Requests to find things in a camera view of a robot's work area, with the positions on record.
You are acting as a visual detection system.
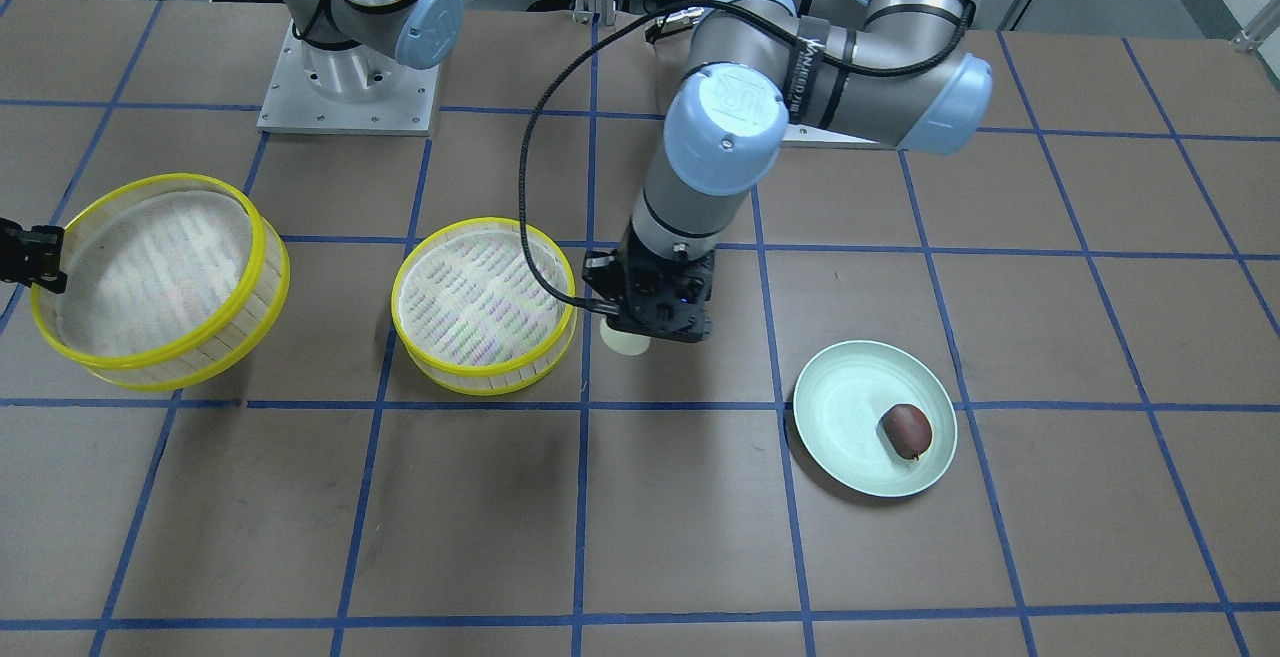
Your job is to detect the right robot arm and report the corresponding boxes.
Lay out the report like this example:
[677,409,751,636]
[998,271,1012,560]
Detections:
[259,0,465,136]

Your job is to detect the yellow steamer basket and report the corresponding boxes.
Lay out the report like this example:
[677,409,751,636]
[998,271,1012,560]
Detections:
[31,173,291,391]
[390,218,577,396]

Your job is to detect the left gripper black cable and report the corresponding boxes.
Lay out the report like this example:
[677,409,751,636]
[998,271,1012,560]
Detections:
[518,0,966,316]

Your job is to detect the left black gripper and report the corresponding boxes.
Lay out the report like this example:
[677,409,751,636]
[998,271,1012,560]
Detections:
[582,247,716,343]

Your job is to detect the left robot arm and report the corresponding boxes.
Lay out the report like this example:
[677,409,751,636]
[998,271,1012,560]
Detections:
[582,0,993,343]

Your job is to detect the light green plate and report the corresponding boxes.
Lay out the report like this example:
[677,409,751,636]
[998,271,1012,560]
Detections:
[794,341,957,498]

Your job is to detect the dark red bun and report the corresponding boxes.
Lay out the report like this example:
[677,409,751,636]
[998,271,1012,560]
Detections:
[879,403,933,461]

